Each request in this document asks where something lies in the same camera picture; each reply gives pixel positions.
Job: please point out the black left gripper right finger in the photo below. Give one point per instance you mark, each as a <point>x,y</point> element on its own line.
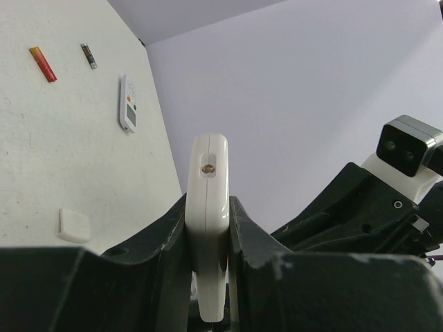
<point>275,289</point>

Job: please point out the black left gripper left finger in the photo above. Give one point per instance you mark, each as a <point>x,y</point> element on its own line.
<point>141,284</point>

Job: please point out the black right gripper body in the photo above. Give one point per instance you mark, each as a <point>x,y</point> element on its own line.
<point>359,213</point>

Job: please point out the white battery cover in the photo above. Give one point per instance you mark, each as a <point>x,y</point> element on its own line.
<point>73,226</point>

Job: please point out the long white remote control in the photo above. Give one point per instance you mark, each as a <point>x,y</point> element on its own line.
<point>207,222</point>

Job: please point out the small white remote with buttons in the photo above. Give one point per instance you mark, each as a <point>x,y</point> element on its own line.
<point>127,108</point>

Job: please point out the black battery near small remote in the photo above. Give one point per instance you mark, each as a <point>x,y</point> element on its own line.
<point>89,56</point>

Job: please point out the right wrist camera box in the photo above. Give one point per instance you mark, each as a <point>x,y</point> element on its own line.
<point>408,157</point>

